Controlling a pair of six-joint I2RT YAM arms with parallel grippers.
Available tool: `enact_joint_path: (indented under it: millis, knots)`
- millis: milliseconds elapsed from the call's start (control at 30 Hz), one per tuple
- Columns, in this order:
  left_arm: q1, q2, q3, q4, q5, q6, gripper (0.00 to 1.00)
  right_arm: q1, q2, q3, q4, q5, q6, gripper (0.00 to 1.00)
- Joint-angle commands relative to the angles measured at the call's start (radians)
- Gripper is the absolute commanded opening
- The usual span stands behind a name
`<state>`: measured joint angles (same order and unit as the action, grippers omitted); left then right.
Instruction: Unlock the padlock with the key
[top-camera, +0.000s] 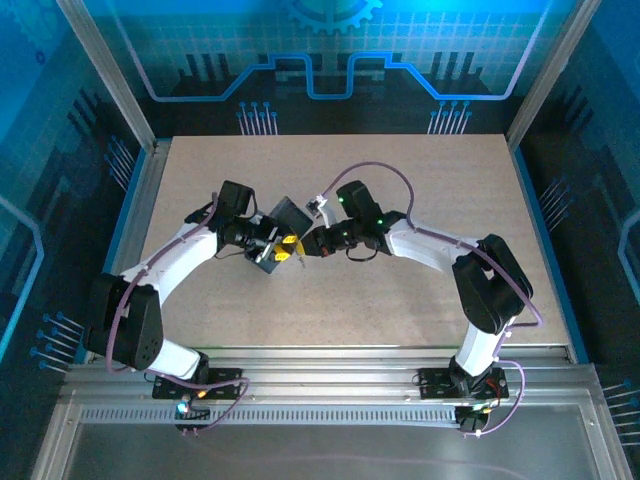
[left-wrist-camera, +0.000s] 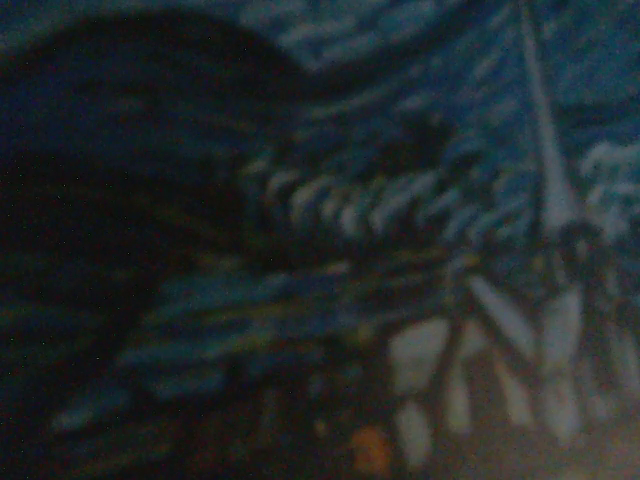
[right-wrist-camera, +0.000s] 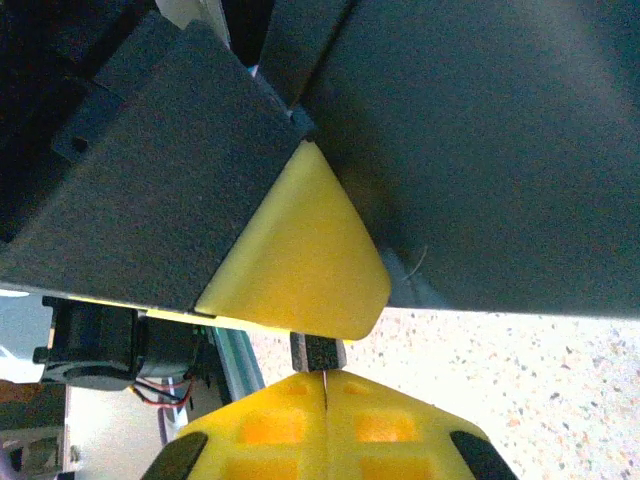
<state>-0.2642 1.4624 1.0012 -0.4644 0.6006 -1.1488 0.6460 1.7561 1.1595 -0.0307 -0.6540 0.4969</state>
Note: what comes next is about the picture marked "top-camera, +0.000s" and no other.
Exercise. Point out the starry night painted box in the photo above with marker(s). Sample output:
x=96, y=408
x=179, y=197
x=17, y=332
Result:
x=292, y=215

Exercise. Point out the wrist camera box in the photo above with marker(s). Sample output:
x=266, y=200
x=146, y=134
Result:
x=327, y=212
x=261, y=255

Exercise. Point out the aluminium mounting rail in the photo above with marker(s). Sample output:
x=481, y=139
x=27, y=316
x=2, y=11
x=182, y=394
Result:
x=325, y=370

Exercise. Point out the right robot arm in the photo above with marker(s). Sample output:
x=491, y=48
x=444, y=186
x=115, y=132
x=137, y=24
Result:
x=490, y=290

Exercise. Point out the aluminium side rail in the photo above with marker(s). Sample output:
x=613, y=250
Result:
x=142, y=200

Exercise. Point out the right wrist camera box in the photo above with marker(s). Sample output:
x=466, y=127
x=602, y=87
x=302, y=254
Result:
x=327, y=212

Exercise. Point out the blue table side strip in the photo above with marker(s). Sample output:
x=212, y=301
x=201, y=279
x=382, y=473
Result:
x=120, y=230
x=540, y=230

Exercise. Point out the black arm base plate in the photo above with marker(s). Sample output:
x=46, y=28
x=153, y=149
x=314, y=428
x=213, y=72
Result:
x=225, y=382
x=435, y=382

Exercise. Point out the aluminium frame post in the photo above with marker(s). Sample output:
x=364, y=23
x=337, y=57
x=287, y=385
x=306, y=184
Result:
x=110, y=75
x=550, y=70

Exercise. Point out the black connector block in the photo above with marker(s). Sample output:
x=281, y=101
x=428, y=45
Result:
x=192, y=420
x=471, y=422

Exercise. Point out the grey metal tray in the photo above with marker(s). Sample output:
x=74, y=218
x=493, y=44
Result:
x=320, y=450

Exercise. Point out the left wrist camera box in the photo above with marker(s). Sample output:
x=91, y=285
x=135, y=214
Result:
x=261, y=255

